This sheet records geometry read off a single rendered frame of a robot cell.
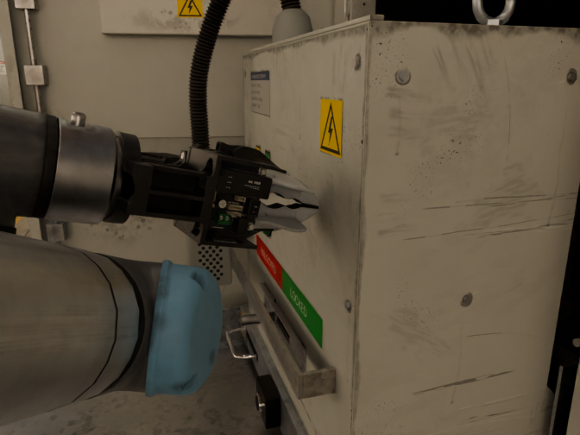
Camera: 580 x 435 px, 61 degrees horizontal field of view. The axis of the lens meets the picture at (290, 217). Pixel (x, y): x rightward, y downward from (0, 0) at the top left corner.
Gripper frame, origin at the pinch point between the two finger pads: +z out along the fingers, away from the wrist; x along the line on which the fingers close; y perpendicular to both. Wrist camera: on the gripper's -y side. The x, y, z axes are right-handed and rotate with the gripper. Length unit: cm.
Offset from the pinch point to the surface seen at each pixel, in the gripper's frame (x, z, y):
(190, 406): -38.0, 4.4, -24.2
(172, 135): 3, 4, -55
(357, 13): 33, 27, -36
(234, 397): -36.1, 11.2, -22.8
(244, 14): 28, 10, -46
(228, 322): -31, 17, -40
